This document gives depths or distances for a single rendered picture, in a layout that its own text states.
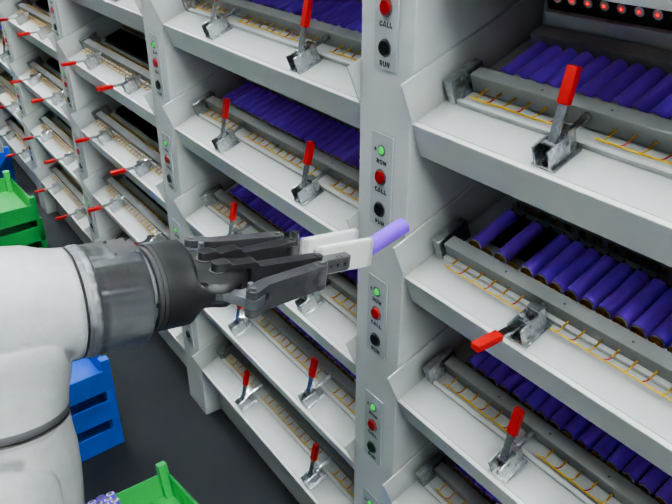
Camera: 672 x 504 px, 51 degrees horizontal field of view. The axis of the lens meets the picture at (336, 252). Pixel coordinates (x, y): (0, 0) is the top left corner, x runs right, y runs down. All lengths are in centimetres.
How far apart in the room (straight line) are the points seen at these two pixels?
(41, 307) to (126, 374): 145
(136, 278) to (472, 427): 53
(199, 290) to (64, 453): 16
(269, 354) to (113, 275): 86
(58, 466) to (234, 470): 110
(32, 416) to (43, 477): 5
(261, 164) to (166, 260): 63
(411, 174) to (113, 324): 41
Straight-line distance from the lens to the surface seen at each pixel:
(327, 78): 96
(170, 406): 185
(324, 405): 127
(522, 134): 74
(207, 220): 147
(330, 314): 114
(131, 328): 57
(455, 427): 95
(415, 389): 100
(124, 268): 57
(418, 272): 88
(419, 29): 78
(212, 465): 168
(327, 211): 103
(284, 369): 135
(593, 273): 81
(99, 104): 213
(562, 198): 68
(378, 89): 84
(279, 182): 113
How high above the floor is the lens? 118
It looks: 28 degrees down
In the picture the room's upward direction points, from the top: straight up
